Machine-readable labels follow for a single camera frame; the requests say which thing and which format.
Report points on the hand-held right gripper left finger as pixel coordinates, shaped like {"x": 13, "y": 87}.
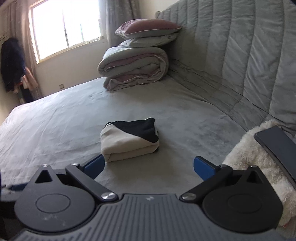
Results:
{"x": 94, "y": 166}

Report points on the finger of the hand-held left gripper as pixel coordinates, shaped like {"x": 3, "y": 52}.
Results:
{"x": 16, "y": 187}

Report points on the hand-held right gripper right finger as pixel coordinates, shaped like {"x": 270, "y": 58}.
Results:
{"x": 203, "y": 168}

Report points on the cream and black sweater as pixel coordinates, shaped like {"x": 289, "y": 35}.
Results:
{"x": 124, "y": 143}

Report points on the pink hanging clothes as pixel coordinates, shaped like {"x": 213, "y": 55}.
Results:
{"x": 29, "y": 80}

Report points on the white plush toy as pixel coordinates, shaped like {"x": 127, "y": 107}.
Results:
{"x": 249, "y": 150}

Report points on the black tablet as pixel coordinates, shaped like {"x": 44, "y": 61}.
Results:
{"x": 275, "y": 141}

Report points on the folded grey and pink duvet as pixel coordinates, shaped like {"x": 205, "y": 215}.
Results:
{"x": 134, "y": 64}

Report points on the grey quilted headboard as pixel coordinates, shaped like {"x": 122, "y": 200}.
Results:
{"x": 231, "y": 58}

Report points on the dark hanging jacket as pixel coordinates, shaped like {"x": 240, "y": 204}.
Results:
{"x": 11, "y": 62}

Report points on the grey pillow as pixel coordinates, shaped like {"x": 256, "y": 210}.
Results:
{"x": 148, "y": 41}

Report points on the beige curtain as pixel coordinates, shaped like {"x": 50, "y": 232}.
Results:
{"x": 120, "y": 18}
{"x": 25, "y": 46}

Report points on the window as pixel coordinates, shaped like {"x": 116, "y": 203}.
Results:
{"x": 64, "y": 25}

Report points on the pink pillow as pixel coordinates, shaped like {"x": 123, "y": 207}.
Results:
{"x": 148, "y": 26}

